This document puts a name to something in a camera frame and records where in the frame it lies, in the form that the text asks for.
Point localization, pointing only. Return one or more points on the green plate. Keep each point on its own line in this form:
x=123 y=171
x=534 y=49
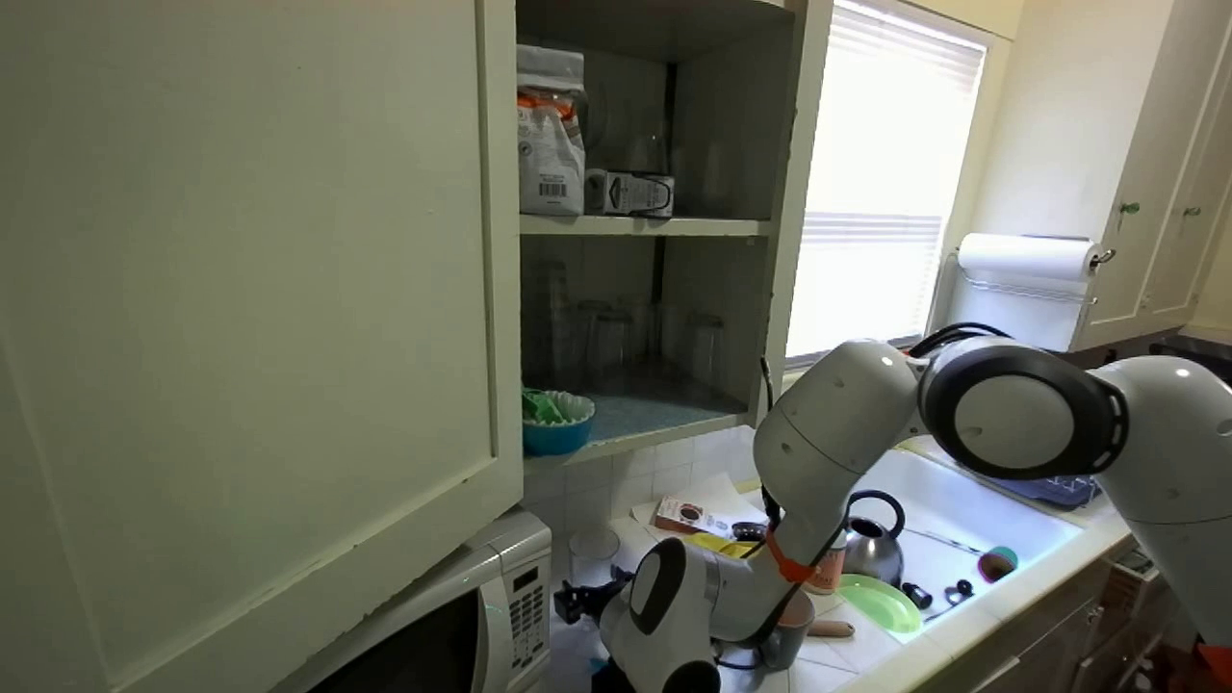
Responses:
x=893 y=604

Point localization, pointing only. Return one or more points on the teal bowl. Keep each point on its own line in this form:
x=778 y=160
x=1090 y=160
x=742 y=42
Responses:
x=561 y=436

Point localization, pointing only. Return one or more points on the white orange food bag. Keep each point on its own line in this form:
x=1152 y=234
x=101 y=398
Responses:
x=552 y=157

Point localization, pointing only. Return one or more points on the grey mug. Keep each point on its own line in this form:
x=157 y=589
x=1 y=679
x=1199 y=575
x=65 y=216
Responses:
x=794 y=635

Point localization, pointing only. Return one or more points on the white sink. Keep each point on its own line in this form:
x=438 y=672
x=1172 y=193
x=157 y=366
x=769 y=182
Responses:
x=987 y=525

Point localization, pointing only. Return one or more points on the cream cabinet door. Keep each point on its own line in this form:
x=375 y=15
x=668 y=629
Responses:
x=256 y=321

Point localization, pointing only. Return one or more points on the white microwave oven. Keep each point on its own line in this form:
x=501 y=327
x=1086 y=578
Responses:
x=515 y=619

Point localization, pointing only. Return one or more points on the cream base cabinet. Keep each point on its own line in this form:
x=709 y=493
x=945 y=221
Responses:
x=1027 y=640

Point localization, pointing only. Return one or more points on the white window blind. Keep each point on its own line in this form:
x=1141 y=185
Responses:
x=889 y=157

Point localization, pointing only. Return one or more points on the red white packet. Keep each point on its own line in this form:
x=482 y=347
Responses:
x=687 y=518

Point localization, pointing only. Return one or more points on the round teal red sponge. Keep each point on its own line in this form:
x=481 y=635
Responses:
x=998 y=562

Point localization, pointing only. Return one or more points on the blue patterned shelf liner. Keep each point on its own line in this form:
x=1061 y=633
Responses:
x=656 y=418

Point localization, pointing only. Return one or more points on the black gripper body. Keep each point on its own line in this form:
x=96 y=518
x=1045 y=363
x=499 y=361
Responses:
x=604 y=602

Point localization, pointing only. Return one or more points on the white paper towel roll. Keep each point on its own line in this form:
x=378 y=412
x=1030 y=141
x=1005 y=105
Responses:
x=1027 y=257

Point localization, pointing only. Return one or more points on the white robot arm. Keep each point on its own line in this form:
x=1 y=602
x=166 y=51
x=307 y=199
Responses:
x=835 y=424

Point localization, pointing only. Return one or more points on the small black sink item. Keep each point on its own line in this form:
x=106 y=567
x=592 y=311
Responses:
x=962 y=589
x=913 y=593

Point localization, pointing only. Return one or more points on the cream wall cabinet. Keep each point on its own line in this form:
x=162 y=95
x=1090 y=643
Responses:
x=803 y=193

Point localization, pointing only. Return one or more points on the silver box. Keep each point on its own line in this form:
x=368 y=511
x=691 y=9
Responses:
x=629 y=193

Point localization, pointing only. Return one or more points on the cream tall cabinet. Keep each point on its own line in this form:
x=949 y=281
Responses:
x=1157 y=157

